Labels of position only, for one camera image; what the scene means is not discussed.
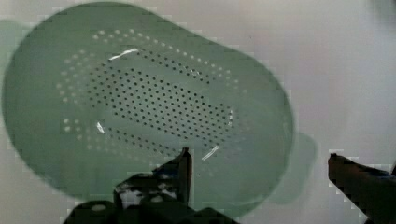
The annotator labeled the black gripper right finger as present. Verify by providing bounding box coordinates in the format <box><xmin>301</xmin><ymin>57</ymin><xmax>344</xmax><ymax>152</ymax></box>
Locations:
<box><xmin>328</xmin><ymin>153</ymin><xmax>396</xmax><ymax>224</ymax></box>

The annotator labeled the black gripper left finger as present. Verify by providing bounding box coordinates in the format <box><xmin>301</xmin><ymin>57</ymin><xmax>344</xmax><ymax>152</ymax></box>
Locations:
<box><xmin>113</xmin><ymin>147</ymin><xmax>192</xmax><ymax>209</ymax></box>

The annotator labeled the green plastic strainer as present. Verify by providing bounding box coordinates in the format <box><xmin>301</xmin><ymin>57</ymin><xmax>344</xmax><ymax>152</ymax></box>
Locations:
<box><xmin>1</xmin><ymin>2</ymin><xmax>316</xmax><ymax>217</ymax></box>

